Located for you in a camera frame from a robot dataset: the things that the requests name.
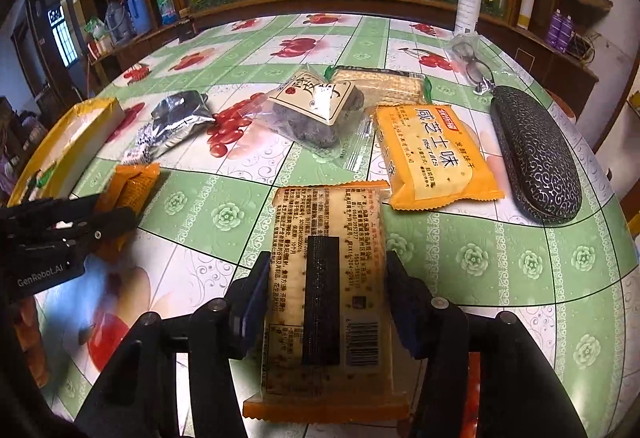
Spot orange-edged cracker packet black strip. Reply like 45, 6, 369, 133
242, 180, 411, 422

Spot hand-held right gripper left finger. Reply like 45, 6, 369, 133
75, 250, 273, 438

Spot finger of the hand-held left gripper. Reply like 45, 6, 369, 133
47, 207, 140, 251
0, 195, 103, 240

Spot wire basket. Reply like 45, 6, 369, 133
567, 33, 601, 64

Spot orange cracker packet printed back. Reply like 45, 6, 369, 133
95, 163, 161, 262

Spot silver foil snack packet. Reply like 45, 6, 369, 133
149, 89, 212, 155

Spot person's left hand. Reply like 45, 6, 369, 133
12, 298, 52, 389

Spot white spray bottle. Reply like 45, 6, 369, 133
454, 0, 484, 37

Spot green-edged cracker packet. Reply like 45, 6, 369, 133
327, 65, 435, 107

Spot wooden cabinet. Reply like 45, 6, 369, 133
87, 0, 601, 119

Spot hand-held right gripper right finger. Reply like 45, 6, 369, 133
385, 249, 588, 438

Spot black patterned glasses case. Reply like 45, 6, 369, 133
489, 85, 584, 225

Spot clear packet of dark plums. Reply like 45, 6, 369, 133
252, 65, 373, 171

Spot yellow-orange biscuit packet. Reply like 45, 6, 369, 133
374, 103, 503, 212

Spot blue thermos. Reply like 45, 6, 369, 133
125, 0, 151, 34

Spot grey thermos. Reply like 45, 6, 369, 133
105, 2, 132, 44

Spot eyeglasses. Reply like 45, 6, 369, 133
450, 32, 496, 95

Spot yellow cardboard tray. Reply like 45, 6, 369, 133
7, 97, 125, 208

